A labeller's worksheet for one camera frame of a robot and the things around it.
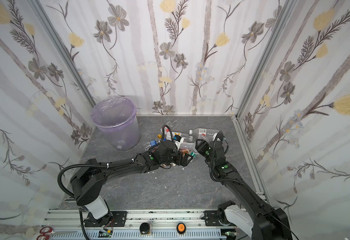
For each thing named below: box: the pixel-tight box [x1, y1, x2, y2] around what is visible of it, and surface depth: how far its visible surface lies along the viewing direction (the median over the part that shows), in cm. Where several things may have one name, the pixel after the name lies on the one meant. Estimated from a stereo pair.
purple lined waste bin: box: [91, 96, 141, 151], surface depth 95 cm
